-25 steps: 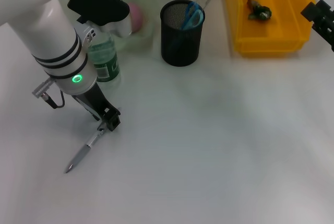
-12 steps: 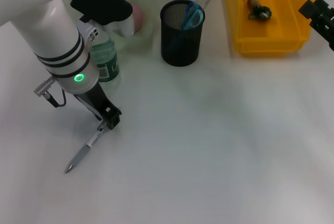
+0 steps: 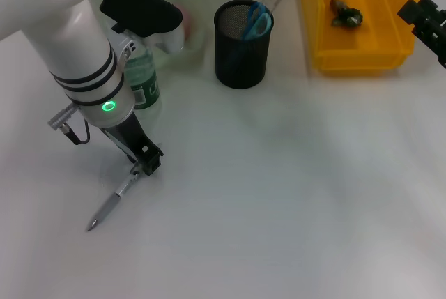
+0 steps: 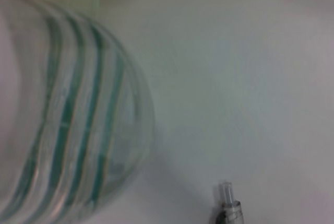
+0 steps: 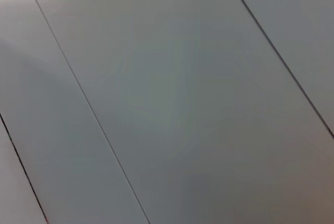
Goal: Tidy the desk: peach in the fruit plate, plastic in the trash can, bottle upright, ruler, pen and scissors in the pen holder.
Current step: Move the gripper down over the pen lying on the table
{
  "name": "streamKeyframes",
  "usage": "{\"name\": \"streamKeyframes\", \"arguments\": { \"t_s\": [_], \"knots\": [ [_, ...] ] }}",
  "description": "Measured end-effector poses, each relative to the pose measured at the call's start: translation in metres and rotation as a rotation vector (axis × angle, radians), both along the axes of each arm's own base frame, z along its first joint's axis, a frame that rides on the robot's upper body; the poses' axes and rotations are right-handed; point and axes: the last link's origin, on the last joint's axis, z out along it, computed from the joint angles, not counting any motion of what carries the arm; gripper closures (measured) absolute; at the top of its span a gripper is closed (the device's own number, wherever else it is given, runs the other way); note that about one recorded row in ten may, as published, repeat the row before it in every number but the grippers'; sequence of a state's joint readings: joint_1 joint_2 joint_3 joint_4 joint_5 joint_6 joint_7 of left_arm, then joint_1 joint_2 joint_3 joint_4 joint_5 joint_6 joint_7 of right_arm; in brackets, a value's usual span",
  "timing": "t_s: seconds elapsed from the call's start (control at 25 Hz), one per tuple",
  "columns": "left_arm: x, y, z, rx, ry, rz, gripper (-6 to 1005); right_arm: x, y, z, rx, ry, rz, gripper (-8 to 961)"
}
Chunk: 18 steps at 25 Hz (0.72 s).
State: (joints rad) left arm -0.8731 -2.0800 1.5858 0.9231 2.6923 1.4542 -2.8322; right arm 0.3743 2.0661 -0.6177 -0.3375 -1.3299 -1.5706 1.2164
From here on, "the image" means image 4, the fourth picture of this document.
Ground clear green-label water bottle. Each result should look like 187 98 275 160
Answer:
0 0 154 224

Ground grey ballpoint pen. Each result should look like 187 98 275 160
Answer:
210 180 244 224

